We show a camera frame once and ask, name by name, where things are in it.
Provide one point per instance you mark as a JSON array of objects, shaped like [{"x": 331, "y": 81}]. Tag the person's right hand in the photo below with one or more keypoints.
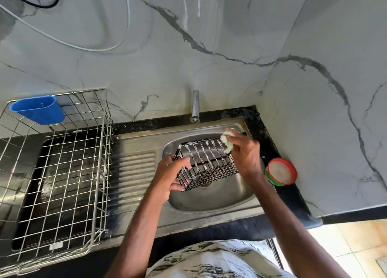
[{"x": 246, "y": 158}]

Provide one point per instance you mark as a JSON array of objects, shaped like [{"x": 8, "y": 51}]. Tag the person's left hand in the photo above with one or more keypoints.
[{"x": 165, "y": 178}]

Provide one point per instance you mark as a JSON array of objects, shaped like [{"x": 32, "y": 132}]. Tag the person's left thumb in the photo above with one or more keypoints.
[{"x": 177, "y": 187}]

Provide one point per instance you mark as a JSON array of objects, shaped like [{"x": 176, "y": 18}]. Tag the person's right fingers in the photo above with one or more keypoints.
[{"x": 232, "y": 141}]

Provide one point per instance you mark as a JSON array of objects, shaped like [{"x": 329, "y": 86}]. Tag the white soapy sponge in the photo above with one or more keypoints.
[{"x": 227, "y": 141}]

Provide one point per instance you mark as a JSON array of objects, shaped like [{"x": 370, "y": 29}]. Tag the person's left forearm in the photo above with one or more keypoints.
[{"x": 136, "y": 232}]

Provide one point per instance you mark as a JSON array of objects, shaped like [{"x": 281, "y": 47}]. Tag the person's right forearm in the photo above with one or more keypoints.
[{"x": 290, "y": 229}]

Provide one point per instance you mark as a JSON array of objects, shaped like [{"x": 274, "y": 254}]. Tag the stainless steel sink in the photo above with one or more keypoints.
[{"x": 181, "y": 181}]

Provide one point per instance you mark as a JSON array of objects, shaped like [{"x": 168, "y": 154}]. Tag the chrome tap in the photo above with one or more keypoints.
[{"x": 195, "y": 105}]

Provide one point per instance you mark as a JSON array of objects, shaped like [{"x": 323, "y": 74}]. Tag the round dish soap tub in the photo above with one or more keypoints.
[{"x": 281, "y": 172}]

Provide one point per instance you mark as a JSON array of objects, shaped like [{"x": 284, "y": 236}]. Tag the white patterned shirt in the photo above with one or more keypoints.
[{"x": 217, "y": 259}]

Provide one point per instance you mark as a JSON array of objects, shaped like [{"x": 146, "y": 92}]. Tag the blue plastic cutlery holder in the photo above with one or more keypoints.
[{"x": 37, "y": 109}]

